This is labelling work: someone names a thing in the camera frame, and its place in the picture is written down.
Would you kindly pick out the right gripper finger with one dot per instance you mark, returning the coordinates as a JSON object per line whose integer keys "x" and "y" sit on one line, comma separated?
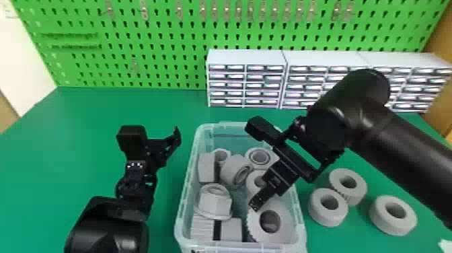
{"x": 268, "y": 189}

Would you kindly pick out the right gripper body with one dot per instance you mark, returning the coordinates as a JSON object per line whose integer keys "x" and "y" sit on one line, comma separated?
{"x": 296, "y": 164}

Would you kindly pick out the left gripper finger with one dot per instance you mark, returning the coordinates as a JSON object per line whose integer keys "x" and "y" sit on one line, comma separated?
{"x": 174, "y": 141}

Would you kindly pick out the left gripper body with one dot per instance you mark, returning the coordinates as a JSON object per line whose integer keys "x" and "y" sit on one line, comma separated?
{"x": 155, "y": 155}

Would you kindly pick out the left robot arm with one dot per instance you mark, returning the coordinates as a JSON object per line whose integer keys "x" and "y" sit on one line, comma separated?
{"x": 106, "y": 226}

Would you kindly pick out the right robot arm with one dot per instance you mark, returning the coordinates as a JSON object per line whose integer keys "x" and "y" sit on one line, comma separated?
{"x": 385, "y": 141}

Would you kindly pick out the clear bin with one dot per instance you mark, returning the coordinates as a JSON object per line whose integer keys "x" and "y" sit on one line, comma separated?
{"x": 187, "y": 212}

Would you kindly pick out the grey nut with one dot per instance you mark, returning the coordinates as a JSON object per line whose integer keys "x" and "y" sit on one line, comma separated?
{"x": 231, "y": 229}
{"x": 213, "y": 201}
{"x": 206, "y": 167}
{"x": 202, "y": 228}

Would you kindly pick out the white drawer cabinet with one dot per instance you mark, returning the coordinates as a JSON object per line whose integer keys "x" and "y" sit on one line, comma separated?
{"x": 420, "y": 83}
{"x": 243, "y": 81}
{"x": 310, "y": 79}

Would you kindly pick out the white panel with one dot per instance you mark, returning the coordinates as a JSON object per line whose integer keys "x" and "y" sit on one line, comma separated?
{"x": 21, "y": 63}

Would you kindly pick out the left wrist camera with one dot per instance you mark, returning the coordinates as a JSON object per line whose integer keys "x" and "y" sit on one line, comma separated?
{"x": 131, "y": 140}

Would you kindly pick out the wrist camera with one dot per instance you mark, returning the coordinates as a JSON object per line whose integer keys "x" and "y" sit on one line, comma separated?
{"x": 263, "y": 131}
{"x": 131, "y": 140}

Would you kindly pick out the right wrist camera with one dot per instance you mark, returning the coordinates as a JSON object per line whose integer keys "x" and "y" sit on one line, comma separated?
{"x": 263, "y": 131}

